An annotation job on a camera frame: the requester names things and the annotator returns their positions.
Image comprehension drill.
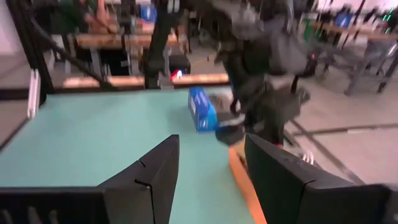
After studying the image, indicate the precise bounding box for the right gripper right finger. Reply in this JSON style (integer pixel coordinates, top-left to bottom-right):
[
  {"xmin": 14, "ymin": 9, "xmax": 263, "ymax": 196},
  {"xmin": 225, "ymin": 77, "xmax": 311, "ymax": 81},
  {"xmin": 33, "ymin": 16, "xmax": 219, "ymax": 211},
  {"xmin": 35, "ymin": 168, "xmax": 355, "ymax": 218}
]
[{"xmin": 244, "ymin": 134, "xmax": 398, "ymax": 224}]

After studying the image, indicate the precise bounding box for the green table mat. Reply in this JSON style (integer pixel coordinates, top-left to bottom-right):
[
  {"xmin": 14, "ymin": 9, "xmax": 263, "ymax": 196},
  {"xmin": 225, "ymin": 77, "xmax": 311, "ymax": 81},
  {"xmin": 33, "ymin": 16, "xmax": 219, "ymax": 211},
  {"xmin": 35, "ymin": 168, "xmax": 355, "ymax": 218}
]
[{"xmin": 0, "ymin": 88, "xmax": 259, "ymax": 224}]

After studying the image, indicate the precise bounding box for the person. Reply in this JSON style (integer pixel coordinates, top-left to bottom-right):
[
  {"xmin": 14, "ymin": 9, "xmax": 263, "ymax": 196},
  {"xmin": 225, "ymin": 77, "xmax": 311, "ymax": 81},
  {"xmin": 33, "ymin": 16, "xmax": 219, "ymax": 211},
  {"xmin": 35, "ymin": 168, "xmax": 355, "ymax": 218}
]
[{"xmin": 58, "ymin": 0, "xmax": 121, "ymax": 35}]

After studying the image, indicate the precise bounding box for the black aluminium table frame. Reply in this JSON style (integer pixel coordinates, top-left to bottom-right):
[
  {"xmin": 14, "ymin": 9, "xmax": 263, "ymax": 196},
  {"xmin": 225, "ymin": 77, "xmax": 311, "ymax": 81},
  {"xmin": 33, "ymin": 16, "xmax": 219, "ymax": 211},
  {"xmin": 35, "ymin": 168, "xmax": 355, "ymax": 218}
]
[{"xmin": 0, "ymin": 0, "xmax": 118, "ymax": 150}]

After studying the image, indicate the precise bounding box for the blue game controller box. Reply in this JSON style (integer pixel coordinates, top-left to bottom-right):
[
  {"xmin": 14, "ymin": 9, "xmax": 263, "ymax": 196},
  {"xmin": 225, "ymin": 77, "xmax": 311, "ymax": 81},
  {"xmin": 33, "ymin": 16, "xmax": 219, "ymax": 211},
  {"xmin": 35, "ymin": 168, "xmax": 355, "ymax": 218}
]
[{"xmin": 187, "ymin": 86, "xmax": 242, "ymax": 133}]

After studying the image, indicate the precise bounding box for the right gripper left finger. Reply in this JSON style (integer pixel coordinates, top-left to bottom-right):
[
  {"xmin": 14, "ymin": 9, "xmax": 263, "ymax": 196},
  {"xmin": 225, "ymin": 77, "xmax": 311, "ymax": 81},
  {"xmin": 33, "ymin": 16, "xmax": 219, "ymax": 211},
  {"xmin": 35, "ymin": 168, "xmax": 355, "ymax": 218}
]
[{"xmin": 0, "ymin": 134, "xmax": 180, "ymax": 224}]

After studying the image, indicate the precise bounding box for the wooden workbench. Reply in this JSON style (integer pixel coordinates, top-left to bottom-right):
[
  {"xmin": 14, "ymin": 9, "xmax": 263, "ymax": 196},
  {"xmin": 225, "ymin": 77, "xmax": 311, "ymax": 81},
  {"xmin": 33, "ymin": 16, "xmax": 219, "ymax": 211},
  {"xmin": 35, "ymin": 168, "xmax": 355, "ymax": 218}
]
[{"xmin": 76, "ymin": 30, "xmax": 187, "ymax": 52}]

